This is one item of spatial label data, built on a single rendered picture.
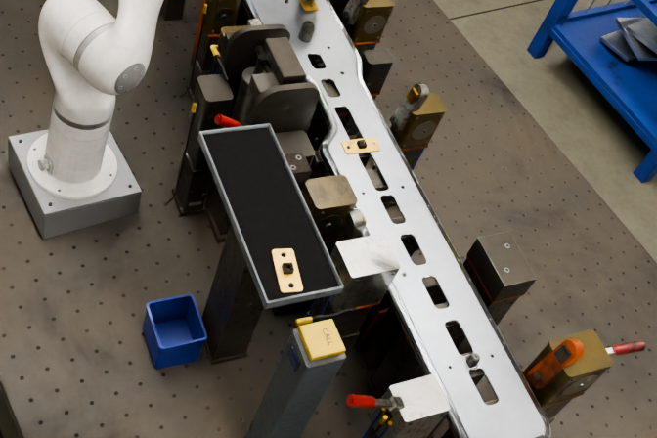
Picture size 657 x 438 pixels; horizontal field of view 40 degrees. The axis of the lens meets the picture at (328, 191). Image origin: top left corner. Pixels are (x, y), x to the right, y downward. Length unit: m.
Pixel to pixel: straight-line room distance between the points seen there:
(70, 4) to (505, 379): 1.06
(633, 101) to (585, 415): 1.99
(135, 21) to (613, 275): 1.38
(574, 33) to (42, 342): 2.82
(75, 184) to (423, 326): 0.80
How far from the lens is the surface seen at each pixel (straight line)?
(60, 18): 1.76
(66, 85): 1.83
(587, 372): 1.73
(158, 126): 2.26
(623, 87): 3.94
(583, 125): 3.94
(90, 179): 2.01
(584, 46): 4.03
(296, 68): 1.77
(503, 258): 1.83
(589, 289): 2.36
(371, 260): 1.61
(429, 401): 1.56
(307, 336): 1.43
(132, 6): 1.69
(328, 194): 1.71
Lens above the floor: 2.36
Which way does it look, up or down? 48 degrees down
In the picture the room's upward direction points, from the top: 23 degrees clockwise
